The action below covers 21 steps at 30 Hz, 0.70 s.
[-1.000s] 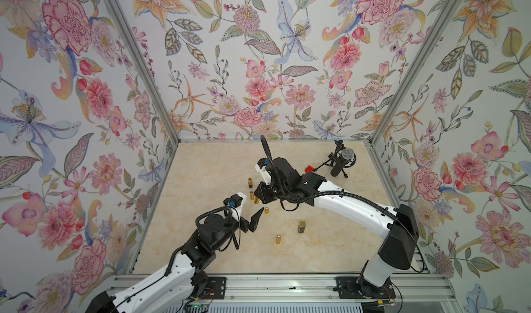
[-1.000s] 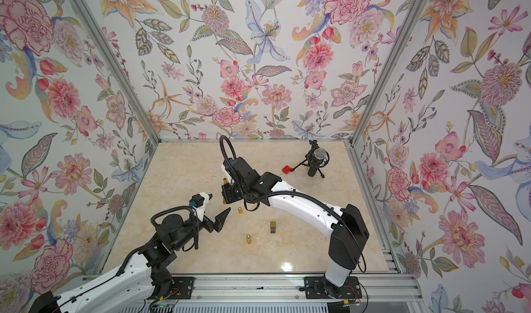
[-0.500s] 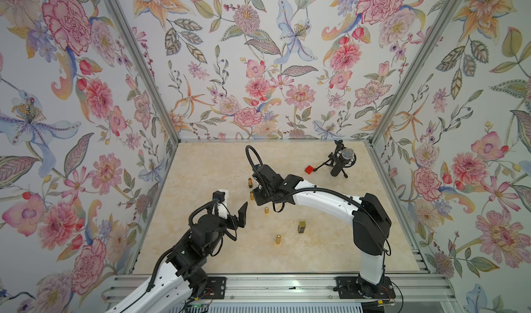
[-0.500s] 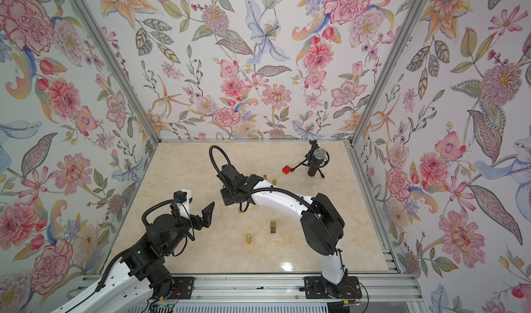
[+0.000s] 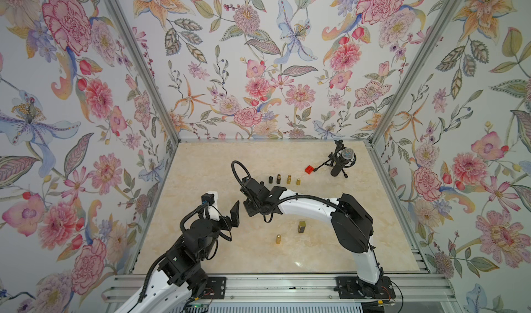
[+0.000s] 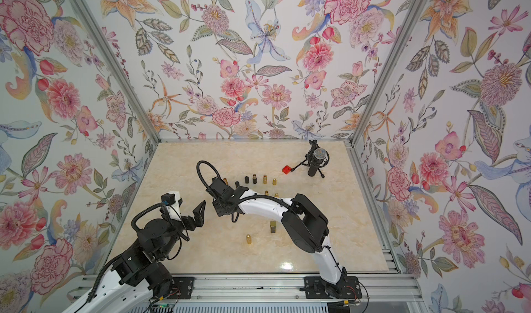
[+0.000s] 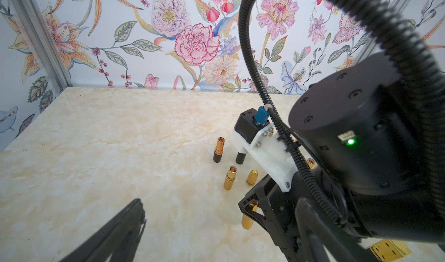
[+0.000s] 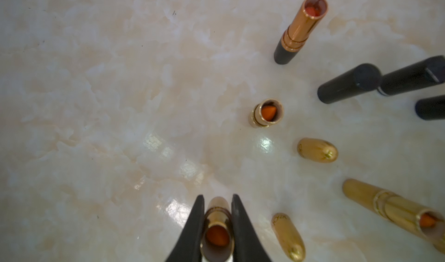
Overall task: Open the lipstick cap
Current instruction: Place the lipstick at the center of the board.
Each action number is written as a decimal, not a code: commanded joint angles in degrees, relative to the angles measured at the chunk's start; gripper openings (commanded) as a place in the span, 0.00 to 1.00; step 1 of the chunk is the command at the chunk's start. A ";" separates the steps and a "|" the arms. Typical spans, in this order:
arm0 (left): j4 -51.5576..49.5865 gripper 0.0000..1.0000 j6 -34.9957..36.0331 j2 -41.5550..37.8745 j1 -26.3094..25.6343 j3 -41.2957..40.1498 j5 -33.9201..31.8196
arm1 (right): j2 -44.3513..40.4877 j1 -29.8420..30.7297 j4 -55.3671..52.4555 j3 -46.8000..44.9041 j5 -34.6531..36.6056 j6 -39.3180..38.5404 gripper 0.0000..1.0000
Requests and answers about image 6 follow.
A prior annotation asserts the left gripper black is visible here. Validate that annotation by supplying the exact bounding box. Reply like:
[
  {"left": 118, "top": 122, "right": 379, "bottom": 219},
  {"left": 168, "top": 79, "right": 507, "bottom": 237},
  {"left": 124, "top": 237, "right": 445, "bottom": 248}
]
[{"left": 156, "top": 199, "right": 207, "bottom": 260}]

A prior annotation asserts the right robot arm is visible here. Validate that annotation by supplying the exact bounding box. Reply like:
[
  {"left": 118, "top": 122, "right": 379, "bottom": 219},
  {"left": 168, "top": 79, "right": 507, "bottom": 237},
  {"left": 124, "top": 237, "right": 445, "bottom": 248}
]
[{"left": 196, "top": 160, "right": 348, "bottom": 298}]

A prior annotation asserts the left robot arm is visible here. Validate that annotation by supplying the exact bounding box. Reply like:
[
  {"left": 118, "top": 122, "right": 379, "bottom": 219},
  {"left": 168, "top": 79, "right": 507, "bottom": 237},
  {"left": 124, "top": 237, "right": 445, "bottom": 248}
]
[{"left": 66, "top": 193, "right": 206, "bottom": 312}]

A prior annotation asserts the square gold black lipstick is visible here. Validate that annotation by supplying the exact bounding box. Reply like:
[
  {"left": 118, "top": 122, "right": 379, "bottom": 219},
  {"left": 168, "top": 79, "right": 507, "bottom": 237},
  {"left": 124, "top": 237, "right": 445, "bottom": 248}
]
[{"left": 270, "top": 221, "right": 277, "bottom": 234}]

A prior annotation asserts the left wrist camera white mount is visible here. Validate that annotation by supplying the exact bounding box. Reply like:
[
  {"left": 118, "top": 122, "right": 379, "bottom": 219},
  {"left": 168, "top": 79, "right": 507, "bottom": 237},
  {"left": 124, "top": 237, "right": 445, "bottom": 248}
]
[{"left": 161, "top": 191, "right": 182, "bottom": 221}]

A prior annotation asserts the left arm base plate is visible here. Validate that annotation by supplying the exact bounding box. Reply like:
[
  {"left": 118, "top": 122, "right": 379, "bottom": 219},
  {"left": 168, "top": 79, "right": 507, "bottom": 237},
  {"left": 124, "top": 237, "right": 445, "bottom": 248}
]
[{"left": 154, "top": 276, "right": 195, "bottom": 301}]

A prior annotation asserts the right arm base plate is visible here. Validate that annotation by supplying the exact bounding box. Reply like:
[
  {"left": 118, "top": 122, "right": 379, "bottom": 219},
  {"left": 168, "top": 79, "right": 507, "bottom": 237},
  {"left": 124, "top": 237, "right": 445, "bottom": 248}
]
[{"left": 300, "top": 276, "right": 363, "bottom": 300}]

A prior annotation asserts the aluminium front rail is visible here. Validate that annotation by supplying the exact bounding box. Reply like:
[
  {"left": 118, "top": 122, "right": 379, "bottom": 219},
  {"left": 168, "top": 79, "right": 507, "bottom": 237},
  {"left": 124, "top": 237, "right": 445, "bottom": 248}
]
[{"left": 95, "top": 273, "right": 424, "bottom": 303}]

